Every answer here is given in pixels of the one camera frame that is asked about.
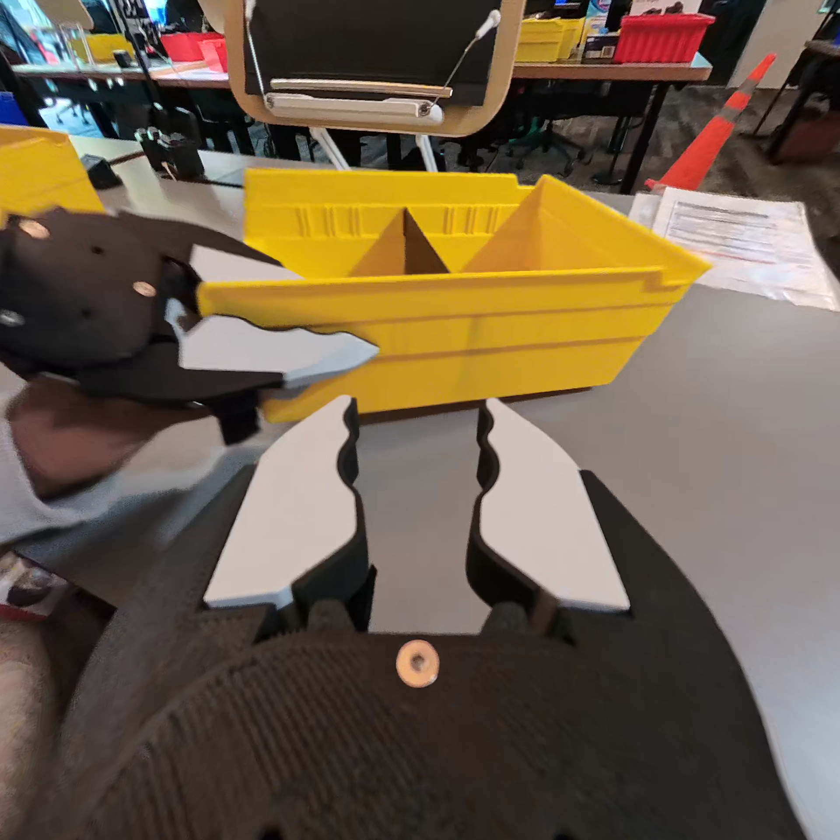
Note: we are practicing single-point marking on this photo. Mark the wooden background table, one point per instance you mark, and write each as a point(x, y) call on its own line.
point(590, 71)

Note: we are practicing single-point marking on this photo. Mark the white folding stand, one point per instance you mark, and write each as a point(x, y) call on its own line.
point(354, 108)

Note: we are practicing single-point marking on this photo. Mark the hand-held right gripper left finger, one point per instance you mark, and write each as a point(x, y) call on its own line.
point(295, 518)

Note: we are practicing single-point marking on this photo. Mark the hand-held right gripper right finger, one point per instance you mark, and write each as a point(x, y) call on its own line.
point(544, 525)

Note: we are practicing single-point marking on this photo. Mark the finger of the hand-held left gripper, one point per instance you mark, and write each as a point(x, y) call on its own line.
point(243, 266)
point(262, 348)

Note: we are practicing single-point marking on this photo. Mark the red plastic bin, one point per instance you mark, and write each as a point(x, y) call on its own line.
point(663, 39)
point(190, 49)

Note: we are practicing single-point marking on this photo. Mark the orange traffic cone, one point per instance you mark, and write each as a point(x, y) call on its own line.
point(709, 138)

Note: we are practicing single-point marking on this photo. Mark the blue plastic bin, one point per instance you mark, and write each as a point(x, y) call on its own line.
point(12, 110)

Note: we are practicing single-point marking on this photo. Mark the person's left hand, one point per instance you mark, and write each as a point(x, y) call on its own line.
point(79, 433)

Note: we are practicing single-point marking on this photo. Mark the person's left forearm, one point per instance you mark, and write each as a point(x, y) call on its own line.
point(98, 512)

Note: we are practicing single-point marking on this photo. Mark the laminated paper sheet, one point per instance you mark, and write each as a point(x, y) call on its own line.
point(735, 243)

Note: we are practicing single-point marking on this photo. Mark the black power adapter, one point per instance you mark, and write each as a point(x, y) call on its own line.
point(102, 172)

